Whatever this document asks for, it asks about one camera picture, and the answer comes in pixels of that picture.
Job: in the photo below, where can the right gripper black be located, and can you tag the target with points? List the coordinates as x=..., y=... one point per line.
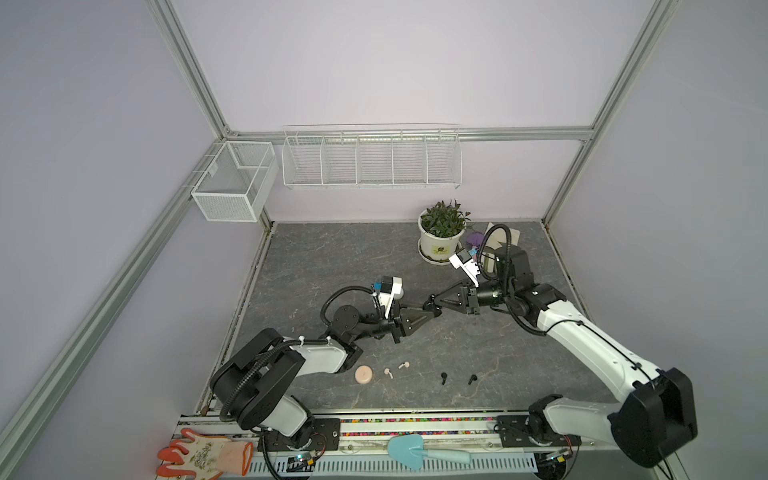
x=464, y=299

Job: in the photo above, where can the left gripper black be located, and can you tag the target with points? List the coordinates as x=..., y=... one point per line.
x=399, y=324

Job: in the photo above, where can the black earbud charging case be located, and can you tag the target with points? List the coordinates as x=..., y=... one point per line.
x=430, y=306

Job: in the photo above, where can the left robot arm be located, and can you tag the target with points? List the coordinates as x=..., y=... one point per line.
x=252, y=387

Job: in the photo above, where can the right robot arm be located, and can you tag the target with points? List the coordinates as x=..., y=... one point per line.
x=653, y=413

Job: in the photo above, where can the pink earbud charging case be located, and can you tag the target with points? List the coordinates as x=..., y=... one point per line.
x=363, y=375

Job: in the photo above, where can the white plant saucer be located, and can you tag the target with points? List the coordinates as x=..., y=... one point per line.
x=438, y=252

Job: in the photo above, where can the purple pink garden trowel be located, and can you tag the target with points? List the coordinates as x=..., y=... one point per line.
x=474, y=240

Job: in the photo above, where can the potted green plant white pot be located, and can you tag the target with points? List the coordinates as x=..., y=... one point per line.
x=443, y=220

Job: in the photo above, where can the teal garden trowel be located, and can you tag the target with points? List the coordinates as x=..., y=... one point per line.
x=410, y=451

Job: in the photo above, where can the white mesh box basket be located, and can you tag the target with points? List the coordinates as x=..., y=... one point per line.
x=237, y=182

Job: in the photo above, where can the orange white work glove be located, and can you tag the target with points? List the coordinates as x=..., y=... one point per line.
x=200, y=456

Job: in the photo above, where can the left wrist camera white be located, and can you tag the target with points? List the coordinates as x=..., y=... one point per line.
x=386, y=291

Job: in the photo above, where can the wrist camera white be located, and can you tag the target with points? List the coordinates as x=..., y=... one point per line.
x=386, y=291
x=465, y=261

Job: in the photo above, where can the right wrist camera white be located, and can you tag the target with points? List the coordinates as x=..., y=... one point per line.
x=465, y=261

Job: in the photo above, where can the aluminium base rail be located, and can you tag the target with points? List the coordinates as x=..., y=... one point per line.
x=357, y=431

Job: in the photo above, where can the long white wire basket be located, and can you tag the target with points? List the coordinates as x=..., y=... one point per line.
x=373, y=156

